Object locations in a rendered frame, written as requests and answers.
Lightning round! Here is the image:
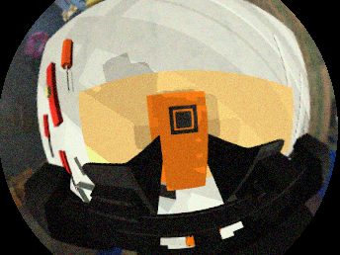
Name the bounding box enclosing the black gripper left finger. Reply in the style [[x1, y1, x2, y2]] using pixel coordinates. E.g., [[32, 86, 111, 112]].
[[82, 135, 163, 214]]

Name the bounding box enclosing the red-handled awl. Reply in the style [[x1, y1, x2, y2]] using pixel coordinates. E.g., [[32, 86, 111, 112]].
[[59, 150, 78, 192], [42, 115, 54, 158]]

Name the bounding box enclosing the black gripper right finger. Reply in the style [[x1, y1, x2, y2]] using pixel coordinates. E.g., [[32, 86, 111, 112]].
[[207, 134, 285, 203]]

